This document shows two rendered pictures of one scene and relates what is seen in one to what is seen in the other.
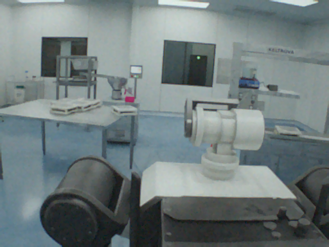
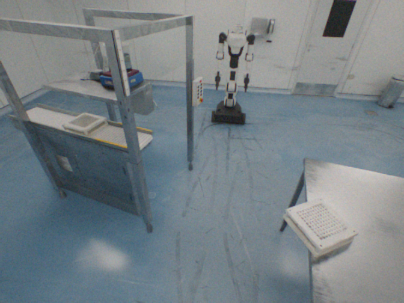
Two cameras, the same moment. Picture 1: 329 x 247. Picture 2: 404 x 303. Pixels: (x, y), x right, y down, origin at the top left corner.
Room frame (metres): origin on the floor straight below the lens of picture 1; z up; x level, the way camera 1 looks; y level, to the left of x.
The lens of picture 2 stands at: (4.09, -0.08, 1.86)
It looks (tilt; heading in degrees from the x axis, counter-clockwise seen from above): 36 degrees down; 188
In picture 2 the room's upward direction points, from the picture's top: 2 degrees clockwise
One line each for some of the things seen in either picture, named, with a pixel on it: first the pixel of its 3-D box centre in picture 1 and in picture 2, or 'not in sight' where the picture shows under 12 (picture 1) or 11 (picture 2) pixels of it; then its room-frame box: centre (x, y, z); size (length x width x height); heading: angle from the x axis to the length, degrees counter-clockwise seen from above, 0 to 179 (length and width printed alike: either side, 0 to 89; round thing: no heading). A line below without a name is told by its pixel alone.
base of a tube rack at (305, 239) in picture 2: (123, 112); (317, 226); (3.32, 0.44, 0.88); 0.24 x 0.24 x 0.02; 30
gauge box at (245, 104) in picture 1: (245, 101); (136, 98); (2.62, -0.79, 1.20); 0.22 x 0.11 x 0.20; 77
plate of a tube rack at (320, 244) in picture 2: (124, 108); (320, 221); (3.32, 0.44, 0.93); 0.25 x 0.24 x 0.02; 120
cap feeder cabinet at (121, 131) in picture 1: (121, 120); not in sight; (5.03, 0.70, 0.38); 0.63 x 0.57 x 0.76; 91
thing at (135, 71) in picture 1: (135, 82); not in sight; (5.17, 0.49, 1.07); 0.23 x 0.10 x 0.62; 91
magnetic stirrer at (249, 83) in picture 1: (248, 83); (122, 77); (2.70, -0.83, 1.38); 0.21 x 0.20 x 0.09; 167
